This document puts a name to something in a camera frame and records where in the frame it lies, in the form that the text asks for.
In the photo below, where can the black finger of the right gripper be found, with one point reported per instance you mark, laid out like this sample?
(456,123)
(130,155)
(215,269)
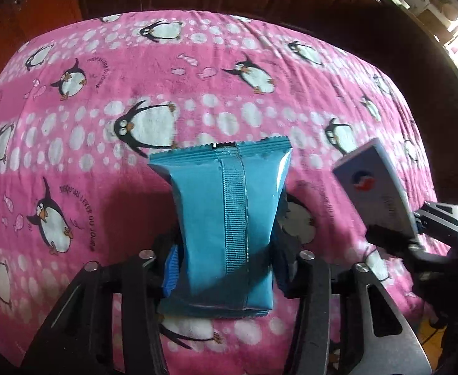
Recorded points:
(392,242)

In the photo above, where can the blue plastic packet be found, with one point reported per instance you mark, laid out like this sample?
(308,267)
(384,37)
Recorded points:
(226,197)

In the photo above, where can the pink penguin tablecloth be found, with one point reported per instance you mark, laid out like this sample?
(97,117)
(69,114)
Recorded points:
(83,107)

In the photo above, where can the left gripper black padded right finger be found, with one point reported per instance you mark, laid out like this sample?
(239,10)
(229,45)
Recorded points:
(286,242)

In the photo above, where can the white card box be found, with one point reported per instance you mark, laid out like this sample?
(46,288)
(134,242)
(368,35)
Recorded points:
(372,185)

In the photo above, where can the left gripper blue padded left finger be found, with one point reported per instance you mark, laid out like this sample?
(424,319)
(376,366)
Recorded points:
(171,270)

